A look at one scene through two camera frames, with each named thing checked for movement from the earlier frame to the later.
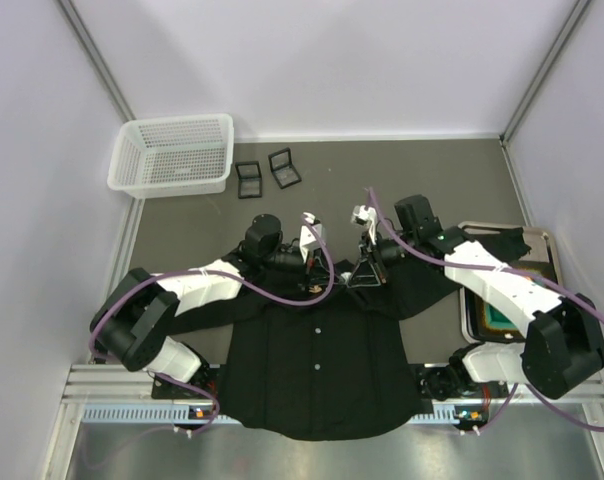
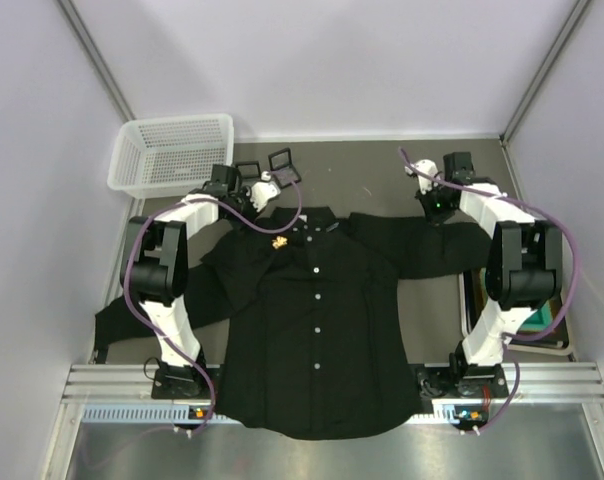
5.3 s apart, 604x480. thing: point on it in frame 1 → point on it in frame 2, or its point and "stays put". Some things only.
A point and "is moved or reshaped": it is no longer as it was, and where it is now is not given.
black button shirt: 333,351 is moved or reshaped
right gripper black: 369,257 → 433,211
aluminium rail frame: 112,381 stays put
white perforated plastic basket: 173,155 stays put
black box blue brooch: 249,179 stays put
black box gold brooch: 282,168 stays put
